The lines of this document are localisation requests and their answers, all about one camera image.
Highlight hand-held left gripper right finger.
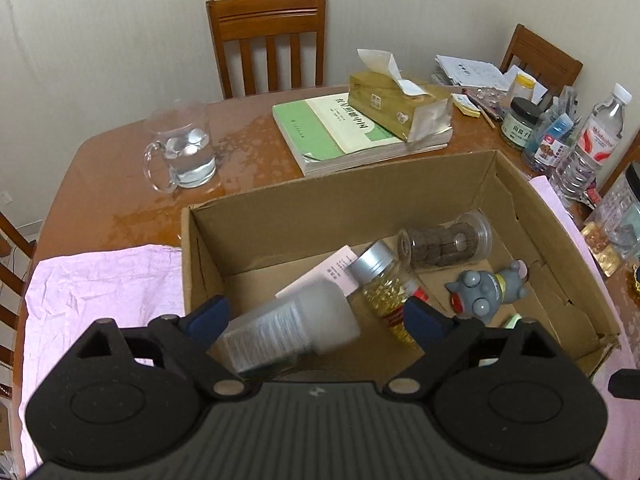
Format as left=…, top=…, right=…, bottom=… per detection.
left=384, top=297, right=567, bottom=394

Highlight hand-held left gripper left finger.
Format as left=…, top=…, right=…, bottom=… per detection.
left=74, top=296, right=252, bottom=401

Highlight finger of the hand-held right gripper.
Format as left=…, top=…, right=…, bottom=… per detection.
left=607, top=367, right=640, bottom=402

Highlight grey mouse toy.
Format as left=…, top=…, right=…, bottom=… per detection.
left=444, top=259, right=531, bottom=322

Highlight silver lid capsule jar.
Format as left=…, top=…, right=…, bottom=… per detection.
left=347, top=240, right=432, bottom=346

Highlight clear jar of brown pieces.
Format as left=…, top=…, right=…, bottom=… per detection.
left=398, top=211, right=494, bottom=271

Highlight translucent white plastic bottle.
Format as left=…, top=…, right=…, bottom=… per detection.
left=220, top=280, right=362, bottom=374

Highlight pink carton box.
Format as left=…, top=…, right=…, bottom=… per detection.
left=275, top=245, right=371, bottom=302

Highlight brown cardboard box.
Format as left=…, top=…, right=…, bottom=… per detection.
left=181, top=150, right=621, bottom=379

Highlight pink cloth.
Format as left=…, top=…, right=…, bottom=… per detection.
left=20, top=174, right=640, bottom=476

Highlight gold foil packets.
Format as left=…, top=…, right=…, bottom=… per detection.
left=581, top=222, right=622, bottom=279

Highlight glass mug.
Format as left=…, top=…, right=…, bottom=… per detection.
left=143, top=100, right=217, bottom=194

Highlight large clear jar black lid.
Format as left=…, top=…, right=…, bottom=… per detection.
left=595, top=161, right=640, bottom=262

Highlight wooden chair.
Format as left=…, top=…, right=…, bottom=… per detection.
left=206, top=0, right=329, bottom=99
left=500, top=24, right=584, bottom=97
left=0, top=211, right=39, bottom=371

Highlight pencil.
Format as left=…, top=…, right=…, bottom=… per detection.
left=462, top=91, right=502, bottom=130

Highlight blue lidded small container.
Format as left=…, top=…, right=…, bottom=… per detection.
left=525, top=112, right=574, bottom=171

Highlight small jar dark lid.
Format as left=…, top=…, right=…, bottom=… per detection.
left=501, top=97, right=541, bottom=150

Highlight green white book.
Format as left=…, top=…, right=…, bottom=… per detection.
left=272, top=92, right=454, bottom=177

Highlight yellow white small pad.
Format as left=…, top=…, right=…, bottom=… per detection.
left=451, top=92, right=484, bottom=119

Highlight yellow tissue box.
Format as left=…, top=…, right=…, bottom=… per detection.
left=348, top=49, right=454, bottom=142

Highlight silver blister pack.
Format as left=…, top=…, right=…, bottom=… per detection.
left=462, top=87, right=509, bottom=112

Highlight clear water bottle red label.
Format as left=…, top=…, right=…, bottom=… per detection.
left=550, top=84, right=629, bottom=202

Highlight yellow lid small jar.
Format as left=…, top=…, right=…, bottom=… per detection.
left=510, top=74, right=536, bottom=111

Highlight white papers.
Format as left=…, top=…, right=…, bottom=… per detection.
left=432, top=55, right=549, bottom=104

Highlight clear bag of pens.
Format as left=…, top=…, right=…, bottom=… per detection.
left=541, top=85, right=582, bottom=132

